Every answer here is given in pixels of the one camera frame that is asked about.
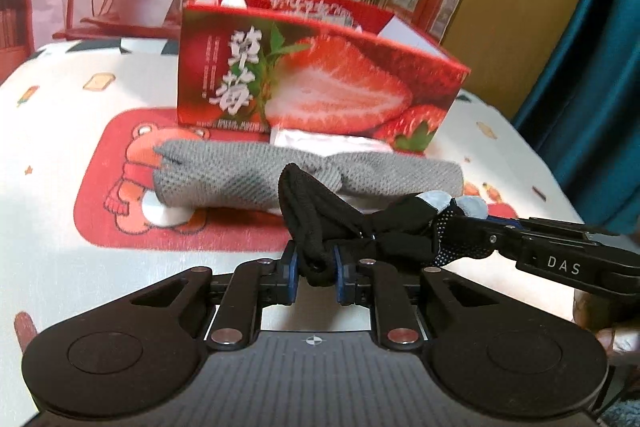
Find teal curtain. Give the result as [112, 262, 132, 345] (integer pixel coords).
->
[513, 0, 640, 234]

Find person's right hand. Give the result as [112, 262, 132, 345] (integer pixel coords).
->
[570, 291, 640, 360]

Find cartoon printed tablecloth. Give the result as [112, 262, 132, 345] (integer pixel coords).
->
[0, 35, 621, 358]

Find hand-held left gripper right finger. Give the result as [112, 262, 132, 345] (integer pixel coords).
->
[333, 245, 491, 353]

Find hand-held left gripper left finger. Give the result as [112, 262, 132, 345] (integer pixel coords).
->
[129, 241, 300, 353]

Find black glove with grey fingertips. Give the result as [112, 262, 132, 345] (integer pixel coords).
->
[277, 162, 490, 289]

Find red strawberry print box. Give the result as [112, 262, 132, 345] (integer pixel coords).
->
[176, 0, 472, 154]

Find grey knitted cloth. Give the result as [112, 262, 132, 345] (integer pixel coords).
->
[152, 138, 464, 210]

